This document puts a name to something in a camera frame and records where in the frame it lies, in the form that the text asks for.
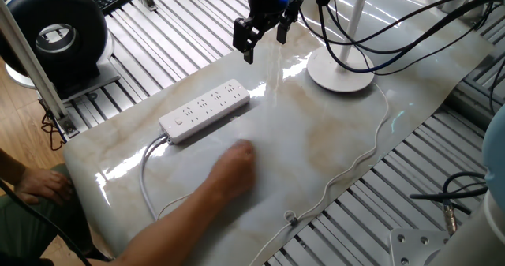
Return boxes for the black floor cable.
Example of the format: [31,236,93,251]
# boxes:
[0,178,92,266]

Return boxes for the marble pattern table mat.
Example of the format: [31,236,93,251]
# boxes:
[62,0,496,266]

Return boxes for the thin white lamp cord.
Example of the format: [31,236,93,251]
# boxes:
[157,82,391,266]

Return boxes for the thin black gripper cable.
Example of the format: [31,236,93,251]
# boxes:
[297,0,505,77]

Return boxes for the green trousers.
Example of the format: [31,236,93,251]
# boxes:
[0,163,95,266]

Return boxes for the person's right hand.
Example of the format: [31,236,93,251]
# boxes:
[204,139,257,200]

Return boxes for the person's left hand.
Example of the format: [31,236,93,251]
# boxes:
[13,167,74,207]

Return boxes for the white lamp base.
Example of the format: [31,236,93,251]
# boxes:
[306,0,376,93]

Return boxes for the grey power strip cable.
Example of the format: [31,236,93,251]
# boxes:
[138,134,171,222]

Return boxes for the person's left forearm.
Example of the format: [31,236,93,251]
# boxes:
[0,147,31,188]

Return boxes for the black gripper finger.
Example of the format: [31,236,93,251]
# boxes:
[275,0,305,45]
[232,16,264,65]

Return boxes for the black ring-shaped device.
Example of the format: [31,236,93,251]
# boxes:
[0,0,122,101]

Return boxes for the person's right forearm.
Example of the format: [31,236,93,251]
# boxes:
[90,174,238,266]

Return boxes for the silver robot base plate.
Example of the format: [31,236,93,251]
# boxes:
[389,228,451,266]

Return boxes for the white power strip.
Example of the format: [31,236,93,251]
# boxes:
[158,78,251,144]

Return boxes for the red and black wires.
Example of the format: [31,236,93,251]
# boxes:
[40,111,66,152]

